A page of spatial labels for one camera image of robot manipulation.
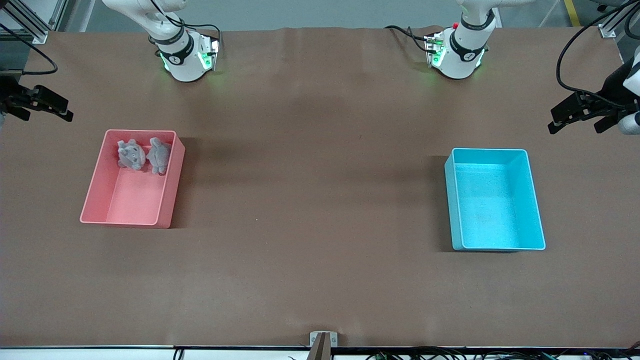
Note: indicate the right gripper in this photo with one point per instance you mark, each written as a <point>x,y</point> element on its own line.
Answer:
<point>10,93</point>

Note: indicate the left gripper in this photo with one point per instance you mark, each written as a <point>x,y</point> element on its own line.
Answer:
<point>616,84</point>

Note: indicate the grey plush toy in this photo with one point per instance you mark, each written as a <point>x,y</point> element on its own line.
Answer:
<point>131,156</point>
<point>159,155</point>

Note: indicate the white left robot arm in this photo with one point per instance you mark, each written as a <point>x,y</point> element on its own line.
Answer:
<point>462,50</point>

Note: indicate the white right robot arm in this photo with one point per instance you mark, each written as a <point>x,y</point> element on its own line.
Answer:
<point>182,55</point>

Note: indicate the blue plastic box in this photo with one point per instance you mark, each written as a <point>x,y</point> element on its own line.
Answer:
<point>495,210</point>

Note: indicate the pink plastic box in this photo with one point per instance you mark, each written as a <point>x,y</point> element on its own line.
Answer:
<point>135,200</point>

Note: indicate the brown table cover sheet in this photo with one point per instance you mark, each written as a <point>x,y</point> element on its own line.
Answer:
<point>320,150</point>

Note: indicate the aluminium frame profile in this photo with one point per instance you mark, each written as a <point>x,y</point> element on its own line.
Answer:
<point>607,31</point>
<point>57,15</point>
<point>37,32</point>

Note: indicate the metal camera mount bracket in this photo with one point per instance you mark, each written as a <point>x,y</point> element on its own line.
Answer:
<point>324,345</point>

